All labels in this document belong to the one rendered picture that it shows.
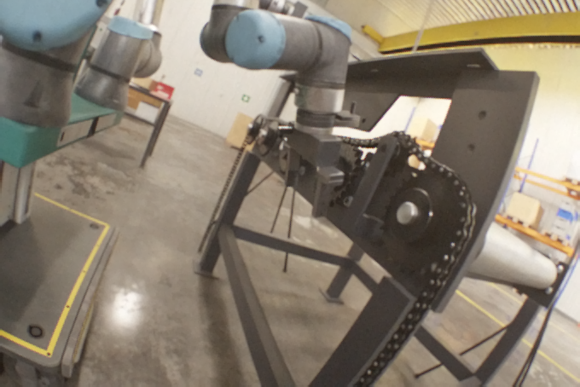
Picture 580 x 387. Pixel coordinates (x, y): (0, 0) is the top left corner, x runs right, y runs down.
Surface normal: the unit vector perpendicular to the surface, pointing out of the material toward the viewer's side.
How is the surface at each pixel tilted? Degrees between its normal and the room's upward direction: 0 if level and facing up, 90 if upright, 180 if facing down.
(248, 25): 114
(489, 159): 90
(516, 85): 90
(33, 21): 95
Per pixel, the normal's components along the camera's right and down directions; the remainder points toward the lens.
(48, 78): 0.97, 0.09
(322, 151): 0.40, 0.40
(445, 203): -0.85, -0.36
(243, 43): -0.70, 0.20
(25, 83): 0.77, 0.04
